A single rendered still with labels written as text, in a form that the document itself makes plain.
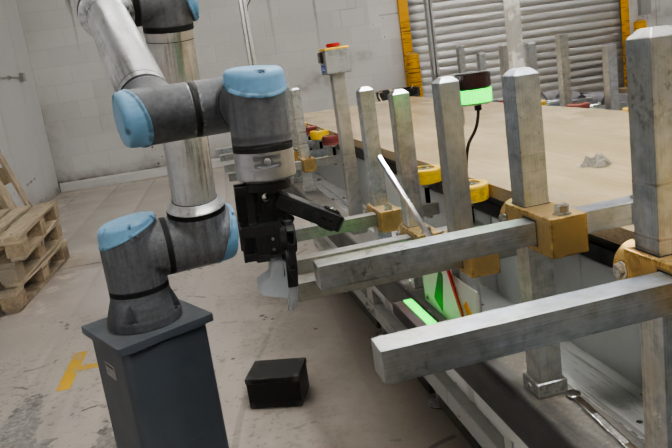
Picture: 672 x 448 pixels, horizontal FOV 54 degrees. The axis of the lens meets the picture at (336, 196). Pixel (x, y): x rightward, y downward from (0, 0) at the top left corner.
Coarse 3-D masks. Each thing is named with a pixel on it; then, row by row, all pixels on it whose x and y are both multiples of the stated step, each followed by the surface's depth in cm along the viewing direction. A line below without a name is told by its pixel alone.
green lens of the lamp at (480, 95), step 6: (474, 90) 107; (480, 90) 107; (486, 90) 107; (462, 96) 108; (468, 96) 107; (474, 96) 107; (480, 96) 107; (486, 96) 108; (462, 102) 108; (468, 102) 108; (474, 102) 107; (480, 102) 107
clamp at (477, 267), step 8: (488, 256) 106; (496, 256) 106; (464, 264) 108; (472, 264) 105; (480, 264) 105; (488, 264) 106; (496, 264) 106; (464, 272) 108; (472, 272) 105; (480, 272) 106; (488, 272) 106; (496, 272) 106
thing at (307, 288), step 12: (504, 252) 110; (516, 252) 111; (456, 264) 108; (312, 276) 105; (396, 276) 106; (408, 276) 107; (300, 288) 103; (312, 288) 103; (336, 288) 104; (348, 288) 105; (360, 288) 105; (300, 300) 103
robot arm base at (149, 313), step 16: (160, 288) 167; (112, 304) 166; (128, 304) 164; (144, 304) 164; (160, 304) 166; (176, 304) 172; (112, 320) 165; (128, 320) 164; (144, 320) 163; (160, 320) 165
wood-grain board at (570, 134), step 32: (320, 128) 296; (352, 128) 274; (384, 128) 258; (416, 128) 243; (480, 128) 219; (544, 128) 199; (576, 128) 190; (608, 128) 182; (480, 160) 162; (576, 160) 146; (576, 192) 118; (608, 192) 115
